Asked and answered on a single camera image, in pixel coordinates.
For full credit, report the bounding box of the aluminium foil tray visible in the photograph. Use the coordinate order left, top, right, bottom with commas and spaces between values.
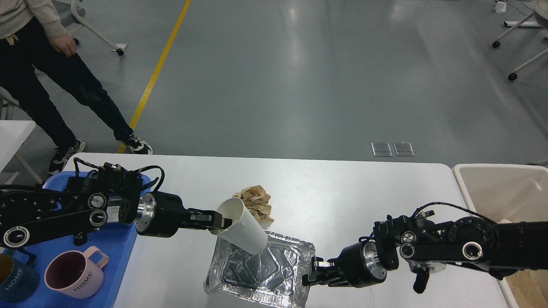
203, 230, 316, 308

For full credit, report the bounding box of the left floor socket plate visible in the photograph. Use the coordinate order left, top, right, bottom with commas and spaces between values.
371, 142, 393, 157

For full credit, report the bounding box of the white side table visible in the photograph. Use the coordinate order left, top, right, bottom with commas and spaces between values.
0, 120, 44, 185

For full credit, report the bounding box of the white plastic bin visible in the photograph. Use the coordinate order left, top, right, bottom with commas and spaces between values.
453, 164, 548, 308

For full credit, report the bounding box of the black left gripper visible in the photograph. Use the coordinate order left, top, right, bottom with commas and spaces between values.
136, 191, 233, 238

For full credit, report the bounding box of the brown paper in bin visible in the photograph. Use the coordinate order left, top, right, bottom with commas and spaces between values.
505, 270, 548, 308

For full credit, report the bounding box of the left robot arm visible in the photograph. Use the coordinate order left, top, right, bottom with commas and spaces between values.
0, 158, 234, 249

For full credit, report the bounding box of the white paper cup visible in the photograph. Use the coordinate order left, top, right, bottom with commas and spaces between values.
210, 197, 268, 255

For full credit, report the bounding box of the dark blue mug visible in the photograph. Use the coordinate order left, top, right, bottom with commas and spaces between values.
0, 250, 39, 303

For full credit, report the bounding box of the blue plastic tray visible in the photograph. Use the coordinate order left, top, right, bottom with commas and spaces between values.
1, 172, 137, 308

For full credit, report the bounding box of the grey chair on castors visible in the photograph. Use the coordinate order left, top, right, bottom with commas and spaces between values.
52, 0, 127, 56

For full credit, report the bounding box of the pink mug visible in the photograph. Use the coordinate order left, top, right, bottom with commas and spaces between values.
44, 246, 110, 299

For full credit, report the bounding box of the right floor socket plate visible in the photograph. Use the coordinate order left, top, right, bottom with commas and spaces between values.
393, 142, 415, 157

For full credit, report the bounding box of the person in grey sweater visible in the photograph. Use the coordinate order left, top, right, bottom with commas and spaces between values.
0, 0, 154, 176

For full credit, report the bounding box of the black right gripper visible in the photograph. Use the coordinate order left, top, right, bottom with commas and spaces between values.
302, 242, 387, 288

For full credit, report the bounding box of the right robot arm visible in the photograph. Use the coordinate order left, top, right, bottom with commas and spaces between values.
303, 205, 548, 294

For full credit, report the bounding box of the floor socket plate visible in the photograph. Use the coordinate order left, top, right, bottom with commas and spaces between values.
371, 142, 393, 157
393, 142, 415, 157

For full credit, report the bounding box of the white chair legs right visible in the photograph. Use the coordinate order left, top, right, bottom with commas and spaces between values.
491, 0, 548, 82

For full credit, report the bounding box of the brown paper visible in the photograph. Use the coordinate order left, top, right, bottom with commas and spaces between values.
505, 270, 548, 308
233, 185, 274, 222

